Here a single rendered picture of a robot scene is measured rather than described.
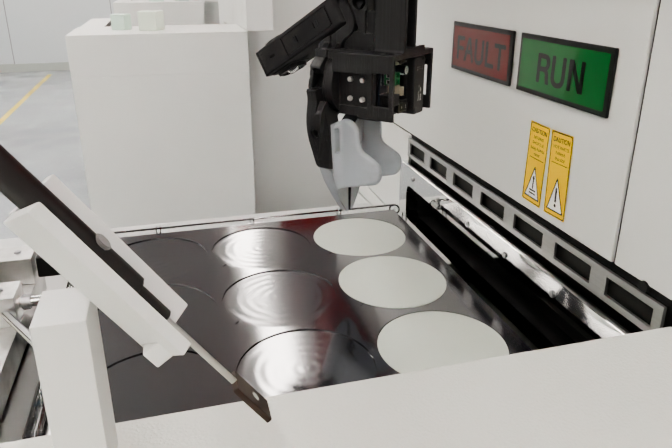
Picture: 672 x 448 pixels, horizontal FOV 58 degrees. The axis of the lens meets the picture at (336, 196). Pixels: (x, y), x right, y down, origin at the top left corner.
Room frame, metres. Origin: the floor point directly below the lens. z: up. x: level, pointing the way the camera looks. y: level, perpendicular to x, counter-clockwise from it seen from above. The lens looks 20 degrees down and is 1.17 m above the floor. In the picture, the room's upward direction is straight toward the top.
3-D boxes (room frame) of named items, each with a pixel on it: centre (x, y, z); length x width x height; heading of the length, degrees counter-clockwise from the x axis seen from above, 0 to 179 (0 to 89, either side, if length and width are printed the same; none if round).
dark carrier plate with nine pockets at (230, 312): (0.48, 0.05, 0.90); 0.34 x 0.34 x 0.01; 15
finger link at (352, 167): (0.51, -0.02, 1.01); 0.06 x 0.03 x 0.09; 56
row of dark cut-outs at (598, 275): (0.55, -0.15, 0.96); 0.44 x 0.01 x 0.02; 15
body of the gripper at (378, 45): (0.52, -0.03, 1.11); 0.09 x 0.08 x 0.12; 56
